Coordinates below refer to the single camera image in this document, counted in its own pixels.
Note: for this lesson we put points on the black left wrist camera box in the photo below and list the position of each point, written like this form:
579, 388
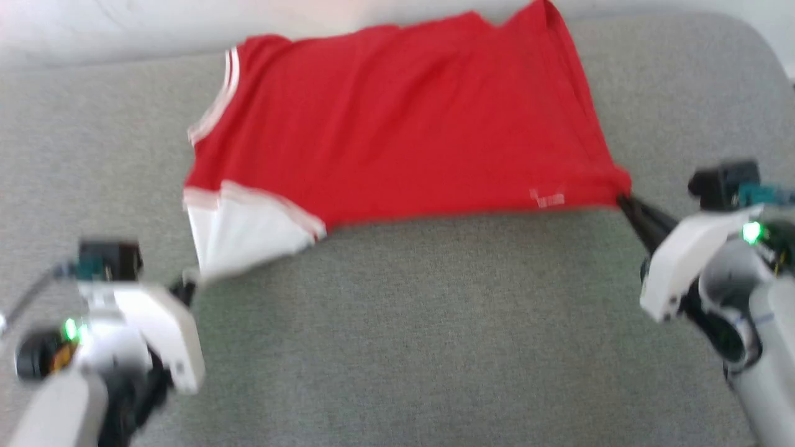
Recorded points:
112, 261

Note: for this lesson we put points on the red and white shirt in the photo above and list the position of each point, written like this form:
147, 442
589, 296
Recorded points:
404, 124

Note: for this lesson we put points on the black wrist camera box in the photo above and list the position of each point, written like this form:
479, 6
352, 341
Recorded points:
720, 183
112, 261

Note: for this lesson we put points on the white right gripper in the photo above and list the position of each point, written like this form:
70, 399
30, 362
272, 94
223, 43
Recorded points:
689, 261

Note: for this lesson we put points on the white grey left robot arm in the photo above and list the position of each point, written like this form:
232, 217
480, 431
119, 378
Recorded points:
56, 410

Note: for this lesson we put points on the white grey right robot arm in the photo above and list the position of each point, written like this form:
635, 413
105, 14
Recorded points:
770, 347

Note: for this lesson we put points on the grey-green fabric sofa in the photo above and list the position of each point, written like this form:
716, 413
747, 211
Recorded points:
404, 323

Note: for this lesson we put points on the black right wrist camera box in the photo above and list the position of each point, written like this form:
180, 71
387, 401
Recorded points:
720, 183

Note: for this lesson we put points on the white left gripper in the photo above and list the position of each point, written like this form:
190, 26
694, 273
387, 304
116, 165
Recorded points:
161, 329

